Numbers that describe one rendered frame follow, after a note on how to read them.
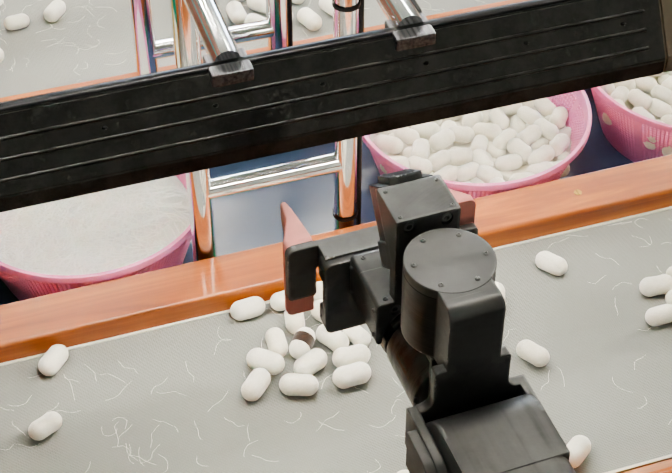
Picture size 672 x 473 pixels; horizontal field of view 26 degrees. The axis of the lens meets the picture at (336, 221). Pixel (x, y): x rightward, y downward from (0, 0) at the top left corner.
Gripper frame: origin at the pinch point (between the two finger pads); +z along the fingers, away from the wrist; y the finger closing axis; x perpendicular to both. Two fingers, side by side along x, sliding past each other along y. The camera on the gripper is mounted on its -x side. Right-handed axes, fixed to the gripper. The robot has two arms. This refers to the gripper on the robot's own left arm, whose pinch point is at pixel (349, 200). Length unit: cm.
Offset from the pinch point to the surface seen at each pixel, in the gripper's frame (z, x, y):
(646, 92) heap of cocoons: 42, 34, -53
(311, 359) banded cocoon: 13.0, 31.1, -1.0
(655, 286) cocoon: 10.7, 31.4, -36.3
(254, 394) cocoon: 11.1, 31.6, 5.2
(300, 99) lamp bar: 11.3, -1.1, -0.1
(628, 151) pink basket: 37, 38, -48
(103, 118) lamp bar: 12.6, -2.4, 15.2
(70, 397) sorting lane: 17.9, 33.0, 21.1
